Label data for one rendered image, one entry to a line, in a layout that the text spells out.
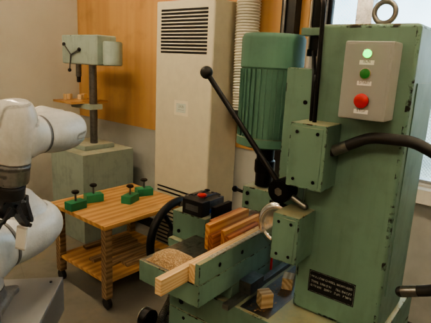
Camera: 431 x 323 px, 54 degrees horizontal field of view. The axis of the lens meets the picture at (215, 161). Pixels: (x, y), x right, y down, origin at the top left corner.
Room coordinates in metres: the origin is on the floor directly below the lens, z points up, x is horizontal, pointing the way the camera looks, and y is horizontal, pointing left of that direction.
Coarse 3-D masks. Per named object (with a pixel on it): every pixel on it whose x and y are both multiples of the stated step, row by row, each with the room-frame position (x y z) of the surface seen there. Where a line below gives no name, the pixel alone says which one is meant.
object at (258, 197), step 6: (246, 186) 1.21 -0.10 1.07; (252, 186) 1.21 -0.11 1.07; (258, 186) 1.21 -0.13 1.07; (246, 192) 1.21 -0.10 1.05; (252, 192) 1.20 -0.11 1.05; (258, 192) 1.19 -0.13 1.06; (264, 192) 1.17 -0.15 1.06; (246, 198) 1.21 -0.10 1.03; (252, 198) 1.20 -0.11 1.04; (258, 198) 1.19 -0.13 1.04; (264, 198) 1.17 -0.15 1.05; (270, 198) 1.16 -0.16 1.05; (246, 204) 1.21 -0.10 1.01; (252, 204) 1.20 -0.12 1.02; (258, 204) 1.18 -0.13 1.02; (264, 204) 1.17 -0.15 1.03; (258, 210) 1.18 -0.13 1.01
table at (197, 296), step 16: (176, 240) 1.25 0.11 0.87; (192, 240) 1.18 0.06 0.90; (192, 256) 1.08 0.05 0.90; (256, 256) 1.12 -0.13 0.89; (144, 272) 1.03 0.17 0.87; (160, 272) 1.00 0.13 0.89; (224, 272) 1.00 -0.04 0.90; (240, 272) 1.06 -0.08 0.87; (176, 288) 0.96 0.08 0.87; (192, 288) 0.93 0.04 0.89; (208, 288) 0.95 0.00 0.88; (224, 288) 1.01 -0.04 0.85; (192, 304) 0.93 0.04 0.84
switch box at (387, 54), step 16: (352, 48) 0.91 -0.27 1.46; (368, 48) 0.89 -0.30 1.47; (384, 48) 0.87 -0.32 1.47; (400, 48) 0.89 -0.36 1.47; (352, 64) 0.91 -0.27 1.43; (384, 64) 0.87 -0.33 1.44; (352, 80) 0.90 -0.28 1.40; (368, 80) 0.88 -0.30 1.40; (384, 80) 0.87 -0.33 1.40; (352, 96) 0.90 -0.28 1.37; (368, 96) 0.88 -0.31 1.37; (384, 96) 0.86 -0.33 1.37; (352, 112) 0.90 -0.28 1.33; (368, 112) 0.88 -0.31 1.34; (384, 112) 0.86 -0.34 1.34
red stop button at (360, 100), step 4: (356, 96) 0.89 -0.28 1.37; (360, 96) 0.88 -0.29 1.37; (364, 96) 0.88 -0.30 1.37; (356, 100) 0.89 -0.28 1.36; (360, 100) 0.88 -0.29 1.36; (364, 100) 0.88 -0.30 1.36; (368, 100) 0.88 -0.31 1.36; (356, 104) 0.89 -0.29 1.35; (360, 104) 0.88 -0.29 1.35; (364, 104) 0.88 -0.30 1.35
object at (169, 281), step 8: (232, 240) 1.11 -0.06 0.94; (216, 248) 1.05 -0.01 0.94; (200, 256) 1.00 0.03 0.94; (184, 264) 0.95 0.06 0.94; (168, 272) 0.90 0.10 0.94; (176, 272) 0.91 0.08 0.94; (184, 272) 0.93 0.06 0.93; (160, 280) 0.87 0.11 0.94; (168, 280) 0.88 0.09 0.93; (176, 280) 0.91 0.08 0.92; (184, 280) 0.93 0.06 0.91; (160, 288) 0.87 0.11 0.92; (168, 288) 0.89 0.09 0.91; (160, 296) 0.87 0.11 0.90
